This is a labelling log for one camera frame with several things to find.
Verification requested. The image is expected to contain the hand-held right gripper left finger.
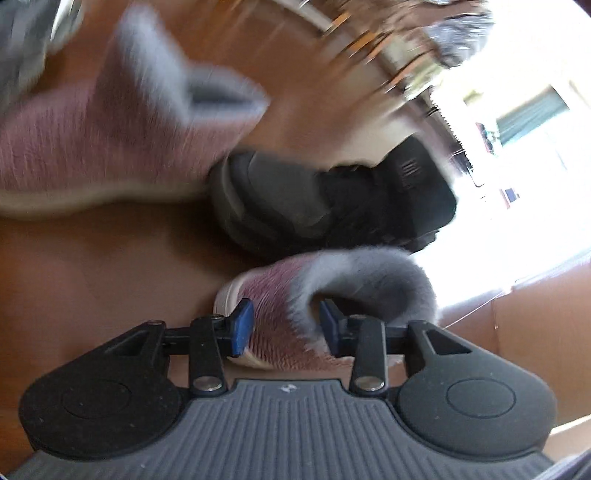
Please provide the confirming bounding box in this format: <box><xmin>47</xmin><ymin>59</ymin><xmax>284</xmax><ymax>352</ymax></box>
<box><xmin>102</xmin><ymin>298</ymin><xmax>255</xmax><ymax>397</ymax></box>

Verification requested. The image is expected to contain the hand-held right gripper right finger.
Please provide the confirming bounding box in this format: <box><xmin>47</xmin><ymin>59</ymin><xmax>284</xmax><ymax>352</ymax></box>
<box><xmin>320</xmin><ymin>298</ymin><xmax>472</xmax><ymax>397</ymax></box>

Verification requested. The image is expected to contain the pink knit slipper grey lining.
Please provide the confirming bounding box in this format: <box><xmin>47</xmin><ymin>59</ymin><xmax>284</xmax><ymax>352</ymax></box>
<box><xmin>0</xmin><ymin>7</ymin><xmax>271</xmax><ymax>219</ymax></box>
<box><xmin>214</xmin><ymin>246</ymin><xmax>440</xmax><ymax>371</ymax></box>

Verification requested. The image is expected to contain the black lace-up sneaker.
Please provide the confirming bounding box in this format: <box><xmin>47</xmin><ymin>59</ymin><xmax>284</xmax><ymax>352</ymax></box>
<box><xmin>207</xmin><ymin>136</ymin><xmax>459</xmax><ymax>258</ymax></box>

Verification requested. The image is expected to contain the flat cardboard sheet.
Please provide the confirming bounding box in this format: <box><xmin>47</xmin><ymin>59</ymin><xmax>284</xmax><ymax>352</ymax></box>
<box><xmin>442</xmin><ymin>249</ymin><xmax>591</xmax><ymax>440</ymax></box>

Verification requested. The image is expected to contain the grey cloth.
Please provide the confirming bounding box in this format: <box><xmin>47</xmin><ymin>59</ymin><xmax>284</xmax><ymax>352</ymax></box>
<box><xmin>0</xmin><ymin>0</ymin><xmax>85</xmax><ymax>95</ymax></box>

